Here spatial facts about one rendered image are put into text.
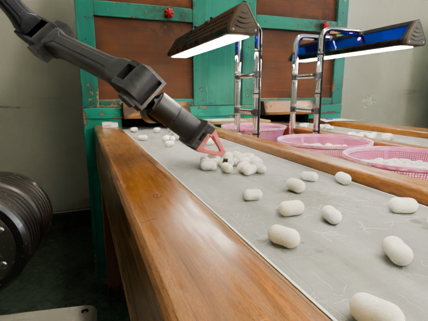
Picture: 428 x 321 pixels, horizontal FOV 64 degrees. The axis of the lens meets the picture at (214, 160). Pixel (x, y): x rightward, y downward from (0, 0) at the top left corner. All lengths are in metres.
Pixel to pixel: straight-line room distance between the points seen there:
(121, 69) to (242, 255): 0.54
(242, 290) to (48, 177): 2.25
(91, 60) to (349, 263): 0.67
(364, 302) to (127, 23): 1.46
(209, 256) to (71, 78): 2.15
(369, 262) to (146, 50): 1.37
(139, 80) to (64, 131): 1.72
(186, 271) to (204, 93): 1.39
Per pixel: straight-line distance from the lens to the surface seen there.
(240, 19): 0.86
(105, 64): 0.79
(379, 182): 0.64
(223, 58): 1.69
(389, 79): 3.63
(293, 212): 0.47
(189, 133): 0.75
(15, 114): 2.42
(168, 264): 0.30
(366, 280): 0.35
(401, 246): 0.38
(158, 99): 0.73
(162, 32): 1.62
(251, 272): 0.29
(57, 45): 0.95
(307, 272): 0.34
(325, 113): 1.99
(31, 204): 0.51
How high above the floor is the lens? 0.91
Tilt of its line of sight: 11 degrees down
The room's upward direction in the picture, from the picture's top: straight up
